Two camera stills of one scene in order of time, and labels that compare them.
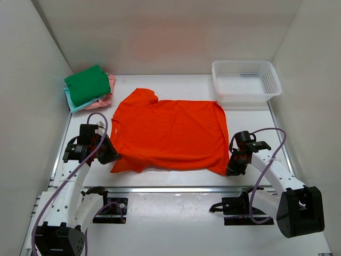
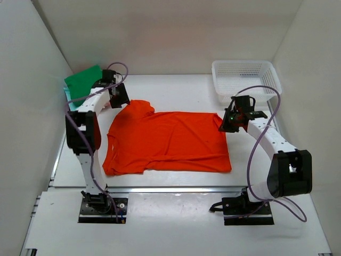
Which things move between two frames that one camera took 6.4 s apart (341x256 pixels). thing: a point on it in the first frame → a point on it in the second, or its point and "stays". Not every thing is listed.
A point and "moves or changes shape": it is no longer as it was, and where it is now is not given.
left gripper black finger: (108, 153) → (119, 96)
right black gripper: (232, 169) → (224, 126)
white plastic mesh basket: (245, 84) stays
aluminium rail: (106, 190) stays
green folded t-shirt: (87, 86) stays
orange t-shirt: (151, 134) moves or changes shape
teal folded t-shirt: (80, 106) stays
